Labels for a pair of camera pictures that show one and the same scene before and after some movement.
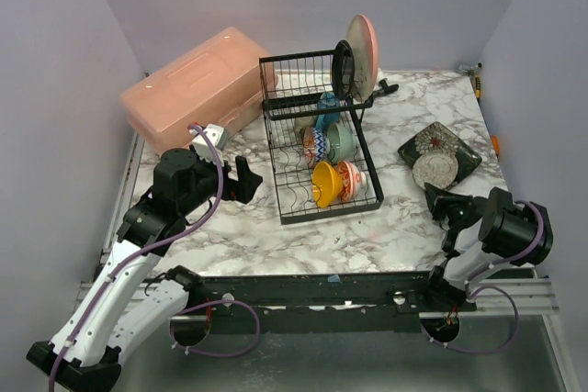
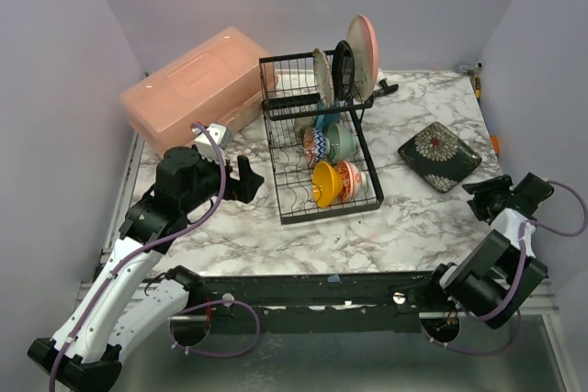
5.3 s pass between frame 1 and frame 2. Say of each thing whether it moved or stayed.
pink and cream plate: stayed
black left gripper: stayed
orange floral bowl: stayed
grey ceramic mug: stayed
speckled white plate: moved
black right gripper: moved
